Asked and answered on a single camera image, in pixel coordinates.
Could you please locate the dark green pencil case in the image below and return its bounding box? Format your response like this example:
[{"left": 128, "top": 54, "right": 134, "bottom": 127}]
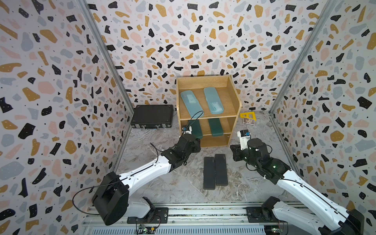
[
  {"left": 190, "top": 120, "right": 203, "bottom": 139},
  {"left": 208, "top": 118, "right": 224, "bottom": 137}
]

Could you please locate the light blue pencil case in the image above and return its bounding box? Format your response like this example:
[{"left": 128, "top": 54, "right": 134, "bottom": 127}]
[
  {"left": 181, "top": 90, "right": 204, "bottom": 119},
  {"left": 204, "top": 87, "right": 224, "bottom": 115}
]

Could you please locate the black pencil case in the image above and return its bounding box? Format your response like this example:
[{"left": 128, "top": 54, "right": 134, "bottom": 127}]
[
  {"left": 214, "top": 154, "right": 228, "bottom": 187},
  {"left": 203, "top": 157, "right": 216, "bottom": 190}
]

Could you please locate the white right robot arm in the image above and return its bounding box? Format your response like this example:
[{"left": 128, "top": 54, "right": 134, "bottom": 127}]
[{"left": 230, "top": 137, "right": 364, "bottom": 235}]

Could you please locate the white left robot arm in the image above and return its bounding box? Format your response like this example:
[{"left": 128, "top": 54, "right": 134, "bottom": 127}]
[{"left": 92, "top": 134, "right": 201, "bottom": 226}]

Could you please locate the wooden three-tier shelf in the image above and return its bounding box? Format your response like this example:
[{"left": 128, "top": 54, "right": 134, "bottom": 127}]
[{"left": 176, "top": 75, "right": 241, "bottom": 148}]

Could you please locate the small photo card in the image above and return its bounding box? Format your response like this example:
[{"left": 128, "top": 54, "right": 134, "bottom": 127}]
[{"left": 243, "top": 117, "right": 256, "bottom": 126}]

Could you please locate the yellow triangle ruler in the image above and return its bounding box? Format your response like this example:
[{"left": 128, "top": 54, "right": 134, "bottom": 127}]
[{"left": 240, "top": 112, "right": 257, "bottom": 121}]

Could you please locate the black briefcase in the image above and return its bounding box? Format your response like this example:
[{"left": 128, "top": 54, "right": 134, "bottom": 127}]
[{"left": 131, "top": 105, "right": 174, "bottom": 129}]

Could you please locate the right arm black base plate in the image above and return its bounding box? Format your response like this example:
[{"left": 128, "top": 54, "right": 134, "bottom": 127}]
[{"left": 245, "top": 207, "right": 283, "bottom": 223}]

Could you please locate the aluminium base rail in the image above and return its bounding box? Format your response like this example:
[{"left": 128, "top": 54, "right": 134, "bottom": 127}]
[{"left": 82, "top": 202, "right": 333, "bottom": 235}]

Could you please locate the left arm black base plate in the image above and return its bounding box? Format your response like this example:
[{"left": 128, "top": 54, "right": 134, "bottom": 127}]
[{"left": 127, "top": 207, "right": 169, "bottom": 224}]

